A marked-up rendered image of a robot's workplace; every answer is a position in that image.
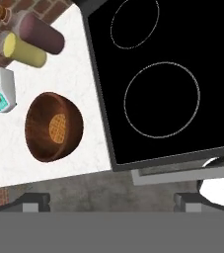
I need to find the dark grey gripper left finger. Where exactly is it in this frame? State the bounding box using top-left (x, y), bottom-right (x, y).
top-left (0, 192), bottom-right (51, 213)

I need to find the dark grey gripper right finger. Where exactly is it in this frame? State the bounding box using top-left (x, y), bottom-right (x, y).
top-left (173, 192), bottom-right (224, 213)

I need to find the brown wooden bowl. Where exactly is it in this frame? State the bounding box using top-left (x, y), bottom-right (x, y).
top-left (24, 91), bottom-right (85, 163)

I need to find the golden round waffle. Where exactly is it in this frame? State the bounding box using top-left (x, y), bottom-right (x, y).
top-left (48, 113), bottom-right (68, 144)

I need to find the white and black round object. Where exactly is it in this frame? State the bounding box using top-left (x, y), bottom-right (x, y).
top-left (196, 155), bottom-right (224, 212)

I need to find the white kitchen timer teal screen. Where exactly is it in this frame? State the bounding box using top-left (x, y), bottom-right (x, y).
top-left (0, 66), bottom-right (19, 115)

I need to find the black glass hob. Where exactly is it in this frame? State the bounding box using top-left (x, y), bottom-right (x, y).
top-left (72, 0), bottom-right (224, 173)

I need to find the yellow cylinder container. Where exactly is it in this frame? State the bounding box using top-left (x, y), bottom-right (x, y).
top-left (2, 32), bottom-right (48, 69)

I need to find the maroon cylinder container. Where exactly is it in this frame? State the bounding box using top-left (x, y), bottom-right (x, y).
top-left (17, 12), bottom-right (66, 56)

